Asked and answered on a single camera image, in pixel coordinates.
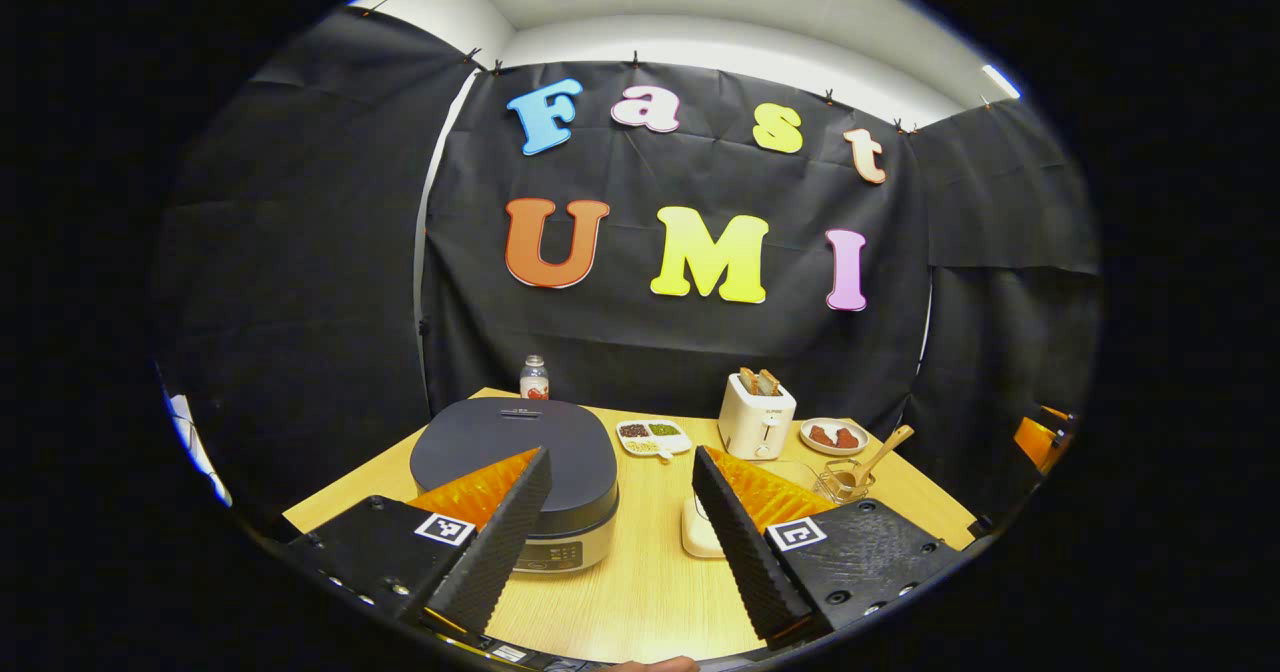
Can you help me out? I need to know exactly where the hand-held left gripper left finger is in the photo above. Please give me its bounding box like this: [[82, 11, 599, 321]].
[[285, 446, 553, 636]]

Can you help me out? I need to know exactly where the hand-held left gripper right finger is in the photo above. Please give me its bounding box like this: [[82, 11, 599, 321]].
[[691, 445, 976, 648]]

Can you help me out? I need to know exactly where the white rice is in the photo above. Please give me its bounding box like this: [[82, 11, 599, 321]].
[[681, 497, 727, 560]]

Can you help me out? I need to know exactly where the wire chopstick holder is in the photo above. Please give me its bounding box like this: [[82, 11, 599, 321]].
[[813, 458, 876, 506]]

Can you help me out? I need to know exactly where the dark grey rice cooker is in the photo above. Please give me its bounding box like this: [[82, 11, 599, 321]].
[[409, 397, 621, 575]]

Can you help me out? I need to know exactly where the wooden spoon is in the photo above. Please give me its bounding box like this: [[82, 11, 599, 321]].
[[832, 424, 915, 488]]

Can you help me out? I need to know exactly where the white toaster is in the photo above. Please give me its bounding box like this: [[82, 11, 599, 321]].
[[718, 372, 798, 461]]

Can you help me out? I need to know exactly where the white plate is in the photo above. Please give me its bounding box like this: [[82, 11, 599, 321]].
[[799, 417, 870, 457]]

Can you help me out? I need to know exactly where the divided white bean dish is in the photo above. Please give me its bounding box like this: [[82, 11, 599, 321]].
[[616, 419, 693, 463]]

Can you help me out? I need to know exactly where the black backdrop cloth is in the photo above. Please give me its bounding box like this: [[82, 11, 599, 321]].
[[150, 7, 1101, 513]]

